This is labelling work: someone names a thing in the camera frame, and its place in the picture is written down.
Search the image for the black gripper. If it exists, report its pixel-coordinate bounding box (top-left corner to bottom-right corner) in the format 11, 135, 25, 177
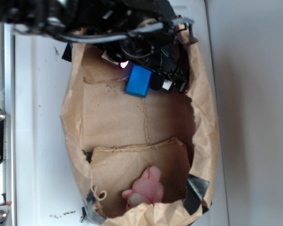
94, 0, 190, 93

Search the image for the blue rectangular block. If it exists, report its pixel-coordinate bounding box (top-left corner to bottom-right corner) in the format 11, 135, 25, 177
125, 65, 152, 98

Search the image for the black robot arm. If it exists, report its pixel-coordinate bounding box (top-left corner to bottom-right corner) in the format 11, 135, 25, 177
0, 0, 194, 96

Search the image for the brown paper bag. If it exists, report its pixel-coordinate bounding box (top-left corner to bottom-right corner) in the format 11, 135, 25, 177
61, 29, 219, 226

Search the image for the pink plush bunny toy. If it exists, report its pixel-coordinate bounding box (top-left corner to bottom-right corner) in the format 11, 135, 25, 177
122, 166, 164, 211

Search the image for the white plastic tray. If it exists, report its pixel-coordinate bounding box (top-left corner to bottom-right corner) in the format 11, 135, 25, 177
14, 0, 231, 226

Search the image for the grey braided cable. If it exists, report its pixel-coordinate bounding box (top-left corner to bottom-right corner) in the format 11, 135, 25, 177
58, 17, 195, 44

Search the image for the aluminium frame rail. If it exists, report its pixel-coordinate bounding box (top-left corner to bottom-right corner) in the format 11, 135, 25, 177
0, 23, 17, 226

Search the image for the silver corner bracket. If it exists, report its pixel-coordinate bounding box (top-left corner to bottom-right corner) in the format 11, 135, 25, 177
0, 205, 12, 226

